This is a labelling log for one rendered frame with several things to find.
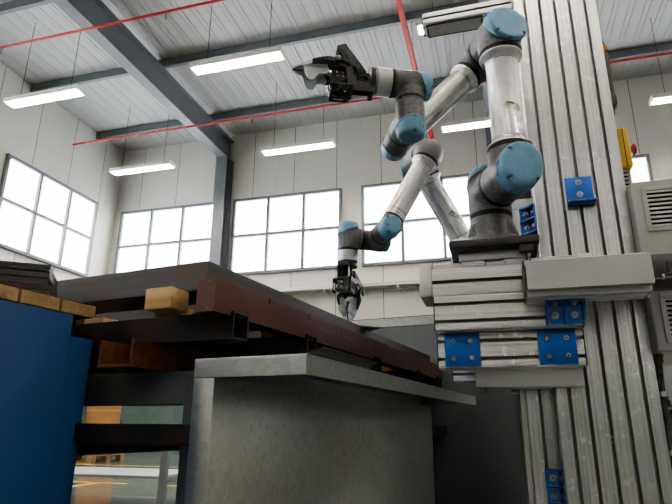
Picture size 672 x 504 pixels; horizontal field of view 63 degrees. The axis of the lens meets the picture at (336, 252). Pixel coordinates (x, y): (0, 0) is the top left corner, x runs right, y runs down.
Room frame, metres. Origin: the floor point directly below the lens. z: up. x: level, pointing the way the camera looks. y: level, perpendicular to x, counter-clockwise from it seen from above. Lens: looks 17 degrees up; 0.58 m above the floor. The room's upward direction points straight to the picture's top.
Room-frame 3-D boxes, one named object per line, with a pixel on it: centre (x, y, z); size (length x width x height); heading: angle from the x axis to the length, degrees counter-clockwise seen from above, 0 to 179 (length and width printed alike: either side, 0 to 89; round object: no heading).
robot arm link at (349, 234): (1.89, -0.05, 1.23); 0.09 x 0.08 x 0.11; 107
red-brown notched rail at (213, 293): (1.68, -0.11, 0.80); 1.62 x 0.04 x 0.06; 156
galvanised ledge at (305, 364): (1.45, -0.13, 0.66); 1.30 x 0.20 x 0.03; 156
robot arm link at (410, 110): (1.28, -0.19, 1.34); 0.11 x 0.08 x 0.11; 10
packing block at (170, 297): (0.99, 0.31, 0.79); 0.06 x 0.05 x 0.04; 66
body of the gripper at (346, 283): (1.88, -0.04, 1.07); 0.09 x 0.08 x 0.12; 157
